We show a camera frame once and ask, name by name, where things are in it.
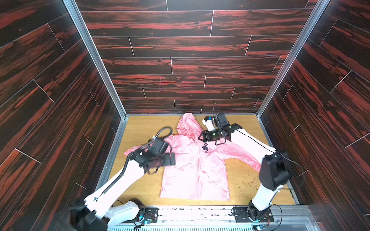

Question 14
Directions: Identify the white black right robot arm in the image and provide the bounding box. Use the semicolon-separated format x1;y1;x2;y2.
198;114;291;222

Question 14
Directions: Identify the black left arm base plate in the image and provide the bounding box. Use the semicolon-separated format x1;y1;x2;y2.
139;207;159;225

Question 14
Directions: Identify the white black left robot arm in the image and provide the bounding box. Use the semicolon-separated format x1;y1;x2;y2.
69;127;175;231

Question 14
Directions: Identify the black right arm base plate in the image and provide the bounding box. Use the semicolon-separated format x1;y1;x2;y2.
231;207;274;223

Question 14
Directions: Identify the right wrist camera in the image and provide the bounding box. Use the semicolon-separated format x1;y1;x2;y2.
202;116;216;131

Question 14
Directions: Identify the pink printed jacket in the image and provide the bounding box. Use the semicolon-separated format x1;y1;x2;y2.
124;113;262;202

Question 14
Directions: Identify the aluminium front rail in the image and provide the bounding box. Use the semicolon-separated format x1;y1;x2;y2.
108;205;321;231

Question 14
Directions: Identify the aluminium right corner post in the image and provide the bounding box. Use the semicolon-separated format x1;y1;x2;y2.
256;0;330;117

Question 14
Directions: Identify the aluminium left corner post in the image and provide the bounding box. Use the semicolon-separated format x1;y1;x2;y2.
63;0;128;119

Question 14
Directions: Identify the aluminium corner post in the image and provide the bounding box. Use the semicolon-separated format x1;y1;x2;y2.
63;0;128;119
256;0;330;117

